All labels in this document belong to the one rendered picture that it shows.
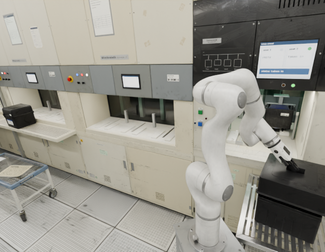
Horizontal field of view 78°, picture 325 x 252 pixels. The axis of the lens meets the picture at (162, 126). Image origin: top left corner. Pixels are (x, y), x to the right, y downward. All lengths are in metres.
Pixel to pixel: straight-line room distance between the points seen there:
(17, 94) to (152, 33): 2.59
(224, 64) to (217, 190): 0.88
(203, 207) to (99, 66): 1.54
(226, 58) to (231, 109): 0.77
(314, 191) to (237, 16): 1.04
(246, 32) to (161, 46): 0.59
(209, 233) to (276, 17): 1.21
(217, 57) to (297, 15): 0.47
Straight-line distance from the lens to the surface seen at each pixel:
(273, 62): 1.43
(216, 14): 1.48
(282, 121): 2.07
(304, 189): 1.16
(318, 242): 1.38
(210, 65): 1.49
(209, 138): 0.81
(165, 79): 1.62
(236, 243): 1.22
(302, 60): 1.44
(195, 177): 0.93
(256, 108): 1.00
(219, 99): 0.74
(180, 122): 1.68
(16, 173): 2.83
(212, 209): 1.00
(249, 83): 0.89
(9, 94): 3.70
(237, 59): 1.45
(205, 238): 1.13
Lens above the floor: 1.71
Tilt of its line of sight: 22 degrees down
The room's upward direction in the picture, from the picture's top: 4 degrees counter-clockwise
